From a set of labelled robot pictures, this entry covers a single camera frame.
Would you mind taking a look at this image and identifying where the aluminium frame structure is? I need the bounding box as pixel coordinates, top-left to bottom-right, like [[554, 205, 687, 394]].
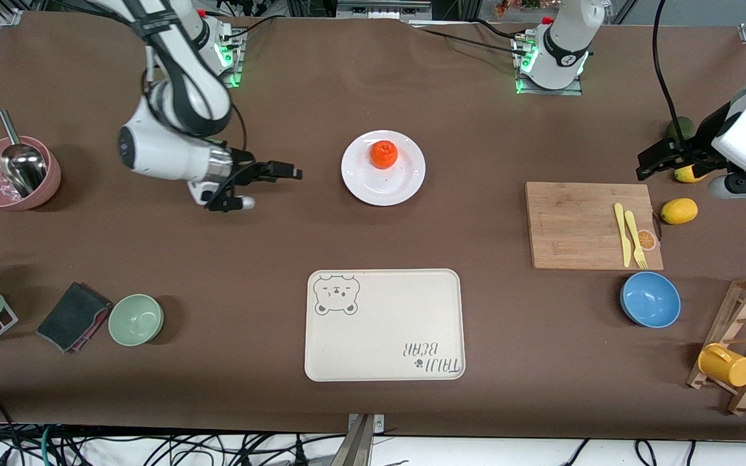
[[286, 0, 477, 24]]

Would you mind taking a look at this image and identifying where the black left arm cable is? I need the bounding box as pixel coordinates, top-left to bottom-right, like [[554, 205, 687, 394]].
[[653, 0, 694, 153]]

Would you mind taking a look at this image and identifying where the pale green bowl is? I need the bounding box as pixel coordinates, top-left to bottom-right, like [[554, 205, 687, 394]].
[[107, 294, 164, 347]]

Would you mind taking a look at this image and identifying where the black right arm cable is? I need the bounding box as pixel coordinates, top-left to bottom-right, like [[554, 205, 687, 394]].
[[227, 102, 249, 156]]

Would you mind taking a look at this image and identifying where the green lime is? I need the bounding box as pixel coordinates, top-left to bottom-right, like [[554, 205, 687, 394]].
[[664, 116, 696, 142]]

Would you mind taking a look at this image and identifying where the black base power cable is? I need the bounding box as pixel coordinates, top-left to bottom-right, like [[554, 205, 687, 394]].
[[221, 14, 280, 41], [412, 26, 523, 54]]

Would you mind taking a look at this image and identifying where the dark grey folded cloth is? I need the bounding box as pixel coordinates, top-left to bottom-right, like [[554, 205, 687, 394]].
[[36, 282, 112, 354]]

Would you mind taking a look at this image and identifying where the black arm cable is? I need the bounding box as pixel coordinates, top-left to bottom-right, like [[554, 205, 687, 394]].
[[653, 0, 694, 153], [227, 102, 249, 156]]

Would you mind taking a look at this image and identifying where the white round plate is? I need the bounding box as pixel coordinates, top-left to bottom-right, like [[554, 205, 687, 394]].
[[341, 131, 426, 207]]

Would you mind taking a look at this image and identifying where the yellow mug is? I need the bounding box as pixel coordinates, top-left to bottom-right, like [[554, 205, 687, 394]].
[[697, 343, 746, 388]]

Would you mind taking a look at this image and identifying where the wooden cutting board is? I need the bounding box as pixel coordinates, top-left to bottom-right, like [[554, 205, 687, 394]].
[[525, 182, 664, 271]]

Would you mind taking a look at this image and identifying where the pink folded cloth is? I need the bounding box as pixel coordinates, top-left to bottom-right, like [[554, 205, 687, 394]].
[[72, 303, 113, 354]]

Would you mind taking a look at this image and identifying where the metal ladle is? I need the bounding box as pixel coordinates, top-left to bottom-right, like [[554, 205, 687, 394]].
[[0, 109, 49, 199]]

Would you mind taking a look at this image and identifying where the orange mandarin fruit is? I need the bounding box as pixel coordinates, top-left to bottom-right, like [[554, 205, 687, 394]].
[[370, 140, 400, 170]]

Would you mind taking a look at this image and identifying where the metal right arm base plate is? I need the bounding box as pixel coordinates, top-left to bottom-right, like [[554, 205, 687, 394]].
[[214, 29, 245, 89]]

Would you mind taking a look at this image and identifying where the cream tray with bear print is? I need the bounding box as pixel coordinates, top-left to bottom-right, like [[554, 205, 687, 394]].
[[304, 269, 466, 383]]

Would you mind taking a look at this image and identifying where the yellow plastic fork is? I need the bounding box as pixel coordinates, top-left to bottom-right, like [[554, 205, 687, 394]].
[[624, 210, 648, 269]]

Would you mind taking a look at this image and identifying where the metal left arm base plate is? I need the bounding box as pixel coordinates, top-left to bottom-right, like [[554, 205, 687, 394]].
[[514, 36, 584, 96]]

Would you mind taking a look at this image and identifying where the metal table edge bracket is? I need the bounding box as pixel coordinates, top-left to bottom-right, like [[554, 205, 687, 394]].
[[346, 413, 387, 466]]

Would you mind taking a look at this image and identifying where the yellow plastic knife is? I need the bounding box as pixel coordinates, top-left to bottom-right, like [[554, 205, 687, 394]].
[[613, 203, 633, 268]]

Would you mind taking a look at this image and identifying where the blue bowl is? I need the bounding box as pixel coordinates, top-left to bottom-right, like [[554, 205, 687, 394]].
[[620, 271, 682, 329]]

